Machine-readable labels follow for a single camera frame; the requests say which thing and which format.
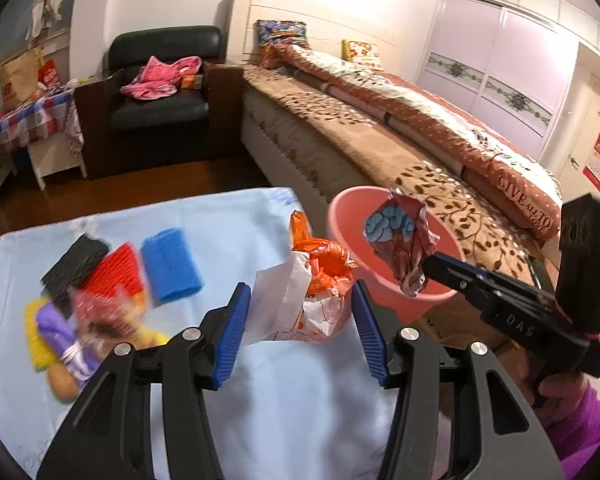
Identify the colourful snack wrapper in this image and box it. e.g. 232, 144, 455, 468
363, 188, 440, 297

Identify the yellow foam fruit net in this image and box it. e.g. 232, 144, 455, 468
23, 297, 59, 372

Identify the clear red snack bag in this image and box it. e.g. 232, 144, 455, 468
69, 287, 169, 360

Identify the orange white plastic bag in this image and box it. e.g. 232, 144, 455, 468
242, 210, 356, 344

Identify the red foam fruit net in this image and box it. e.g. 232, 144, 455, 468
79, 243, 147, 311

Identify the blue foam fruit net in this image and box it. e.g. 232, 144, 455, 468
140, 229, 204, 304

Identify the black foam fruit net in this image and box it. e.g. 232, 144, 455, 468
41, 234, 110, 312

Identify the purple sleeve forearm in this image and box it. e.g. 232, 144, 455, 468
545, 385, 600, 479

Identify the person's right hand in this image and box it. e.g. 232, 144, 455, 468
496, 344, 588, 427

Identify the brown walnut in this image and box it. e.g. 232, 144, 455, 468
46, 363, 80, 403

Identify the orange dotted folded quilt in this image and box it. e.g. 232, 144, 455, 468
260, 44, 562, 242

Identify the pink plastic basin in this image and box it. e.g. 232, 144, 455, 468
326, 185, 457, 323

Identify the light blue floral cloth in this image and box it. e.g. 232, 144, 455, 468
0, 188, 396, 479

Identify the lilac sliding wardrobe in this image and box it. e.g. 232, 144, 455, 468
417, 0, 579, 159

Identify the bed with brown blanket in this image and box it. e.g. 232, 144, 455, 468
227, 0, 546, 282

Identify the yellow red patterned pillow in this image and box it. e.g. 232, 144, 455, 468
341, 39, 384, 72

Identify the white side table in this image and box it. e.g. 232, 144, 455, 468
0, 133, 87, 191

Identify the black leather armchair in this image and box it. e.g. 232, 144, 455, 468
74, 25, 242, 178

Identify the colourful cartoon pillow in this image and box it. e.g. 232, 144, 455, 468
256, 20, 310, 49

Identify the checkered tablecloth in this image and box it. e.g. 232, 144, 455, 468
0, 89, 84, 157

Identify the small orange box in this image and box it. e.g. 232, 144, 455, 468
181, 74, 204, 90

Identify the pink garment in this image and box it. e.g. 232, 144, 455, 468
120, 55, 202, 101

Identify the brown paper bag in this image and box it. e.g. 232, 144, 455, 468
0, 48, 43, 110

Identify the red gift bag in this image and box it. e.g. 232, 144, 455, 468
38, 58, 62, 90

